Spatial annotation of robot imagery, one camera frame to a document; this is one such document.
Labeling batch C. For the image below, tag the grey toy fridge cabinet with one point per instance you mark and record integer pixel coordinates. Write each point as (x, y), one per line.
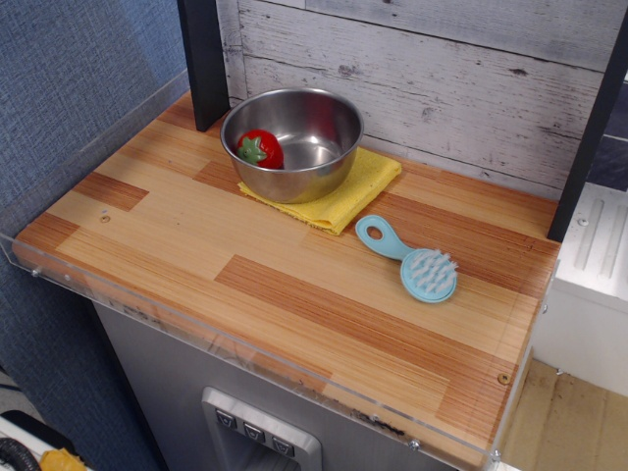
(168, 376)

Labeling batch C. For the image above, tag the silver dispenser button panel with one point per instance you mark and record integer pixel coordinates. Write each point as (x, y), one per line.
(248, 438)

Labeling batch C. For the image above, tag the white grooved drainboard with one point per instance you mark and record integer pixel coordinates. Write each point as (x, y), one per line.
(593, 254)

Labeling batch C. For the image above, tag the black upright post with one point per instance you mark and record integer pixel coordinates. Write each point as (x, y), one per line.
(583, 162)
(203, 49)

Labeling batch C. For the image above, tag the black right upright post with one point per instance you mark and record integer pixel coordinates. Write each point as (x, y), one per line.
(583, 162)

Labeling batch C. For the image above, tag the red toy strawberry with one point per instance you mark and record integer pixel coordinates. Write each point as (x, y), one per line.
(261, 149)

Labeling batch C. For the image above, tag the stainless steel bowl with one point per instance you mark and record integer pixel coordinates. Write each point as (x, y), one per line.
(319, 132)

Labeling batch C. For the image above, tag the yellow object at corner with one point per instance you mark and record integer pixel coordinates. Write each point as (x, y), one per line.
(60, 460)

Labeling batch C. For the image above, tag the clear acrylic guard rail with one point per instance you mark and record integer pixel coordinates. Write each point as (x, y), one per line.
(162, 228)

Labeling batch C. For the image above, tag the black left upright post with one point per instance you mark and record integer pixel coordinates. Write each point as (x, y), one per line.
(203, 49)

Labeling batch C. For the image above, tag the light blue scrub brush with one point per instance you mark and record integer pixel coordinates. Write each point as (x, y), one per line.
(427, 274)

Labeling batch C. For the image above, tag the yellow folded cloth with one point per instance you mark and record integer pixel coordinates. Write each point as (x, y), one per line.
(371, 173)

